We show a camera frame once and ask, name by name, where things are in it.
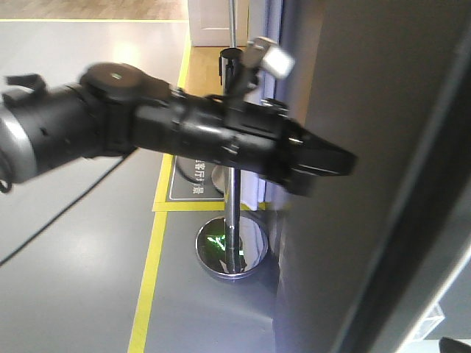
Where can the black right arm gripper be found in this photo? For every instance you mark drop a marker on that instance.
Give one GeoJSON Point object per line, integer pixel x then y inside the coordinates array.
{"type": "Point", "coordinates": [449, 345]}

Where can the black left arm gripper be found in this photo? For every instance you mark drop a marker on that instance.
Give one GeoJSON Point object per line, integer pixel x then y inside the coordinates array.
{"type": "Point", "coordinates": [263, 140]}

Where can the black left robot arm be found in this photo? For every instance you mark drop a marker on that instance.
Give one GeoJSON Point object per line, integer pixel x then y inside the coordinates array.
{"type": "Point", "coordinates": [117, 108]}

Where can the open white fridge door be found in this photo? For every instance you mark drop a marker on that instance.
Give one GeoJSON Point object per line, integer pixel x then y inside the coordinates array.
{"type": "Point", "coordinates": [365, 256]}

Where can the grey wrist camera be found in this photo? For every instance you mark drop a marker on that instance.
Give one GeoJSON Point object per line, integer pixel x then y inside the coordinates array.
{"type": "Point", "coordinates": [266, 54]}

